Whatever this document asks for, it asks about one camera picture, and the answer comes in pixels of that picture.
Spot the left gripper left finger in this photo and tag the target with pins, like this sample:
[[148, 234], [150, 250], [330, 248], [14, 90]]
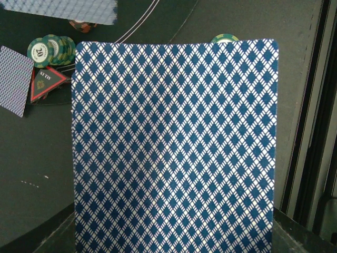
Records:
[[31, 240]]

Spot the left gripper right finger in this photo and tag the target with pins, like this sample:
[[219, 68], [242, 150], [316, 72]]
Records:
[[289, 236]]

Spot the blue playing card deck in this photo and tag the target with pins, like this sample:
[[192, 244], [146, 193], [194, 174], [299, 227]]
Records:
[[177, 153]]

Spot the card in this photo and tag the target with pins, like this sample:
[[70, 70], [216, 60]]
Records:
[[92, 11], [16, 73]]

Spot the green chips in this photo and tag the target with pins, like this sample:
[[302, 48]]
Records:
[[51, 50]]

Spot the green chip stack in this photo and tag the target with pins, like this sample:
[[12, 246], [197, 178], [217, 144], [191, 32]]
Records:
[[224, 38]]

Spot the orange chips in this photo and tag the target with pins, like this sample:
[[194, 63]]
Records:
[[81, 26]]

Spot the red triangle all-in marker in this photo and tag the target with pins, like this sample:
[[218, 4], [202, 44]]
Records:
[[44, 81]]

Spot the round black poker mat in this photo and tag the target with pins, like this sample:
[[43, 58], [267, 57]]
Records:
[[138, 22]]

